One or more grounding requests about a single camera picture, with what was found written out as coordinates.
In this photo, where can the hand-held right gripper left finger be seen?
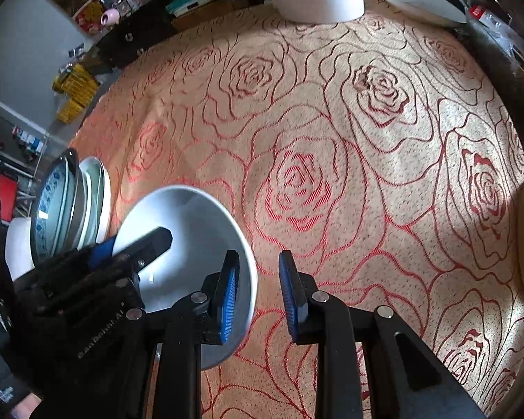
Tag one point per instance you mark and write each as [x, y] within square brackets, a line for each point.
[228, 301]

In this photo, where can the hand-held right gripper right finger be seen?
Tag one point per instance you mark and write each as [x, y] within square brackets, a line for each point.
[288, 297]

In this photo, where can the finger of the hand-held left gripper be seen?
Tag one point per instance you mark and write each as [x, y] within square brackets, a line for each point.
[102, 251]
[148, 244]

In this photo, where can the large white round plate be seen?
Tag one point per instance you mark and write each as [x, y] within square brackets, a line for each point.
[107, 209]

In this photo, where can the green square plate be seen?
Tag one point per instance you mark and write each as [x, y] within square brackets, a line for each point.
[97, 209]

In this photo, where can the small white floral bowl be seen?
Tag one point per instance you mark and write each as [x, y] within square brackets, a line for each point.
[187, 227]

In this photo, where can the white oval dish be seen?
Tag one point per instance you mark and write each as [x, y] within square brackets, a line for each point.
[85, 200]

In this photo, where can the blue patterned ceramic bowl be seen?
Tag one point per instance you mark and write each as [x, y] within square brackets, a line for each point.
[48, 209]

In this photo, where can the person's left forearm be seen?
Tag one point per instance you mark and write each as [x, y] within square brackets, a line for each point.
[0, 358]

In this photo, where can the red board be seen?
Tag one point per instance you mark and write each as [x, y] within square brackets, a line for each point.
[8, 196]

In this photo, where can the rose patterned tablecloth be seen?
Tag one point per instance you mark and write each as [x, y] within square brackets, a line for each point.
[332, 183]

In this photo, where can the metal storage rack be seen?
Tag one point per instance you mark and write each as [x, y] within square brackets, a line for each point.
[22, 144]

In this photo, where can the yellow plastic crate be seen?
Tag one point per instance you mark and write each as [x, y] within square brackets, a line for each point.
[76, 79]
[72, 110]

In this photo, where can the black cabinet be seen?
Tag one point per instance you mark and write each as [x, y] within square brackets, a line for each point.
[139, 35]

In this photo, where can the pink cup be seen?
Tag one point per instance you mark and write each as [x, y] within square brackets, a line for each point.
[110, 17]

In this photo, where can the red gift box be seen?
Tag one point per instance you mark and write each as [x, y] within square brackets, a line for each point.
[89, 15]

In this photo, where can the teal box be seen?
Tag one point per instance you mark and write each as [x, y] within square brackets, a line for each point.
[194, 2]

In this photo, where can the white shallow plate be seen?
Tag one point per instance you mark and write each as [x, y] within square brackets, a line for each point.
[419, 0]

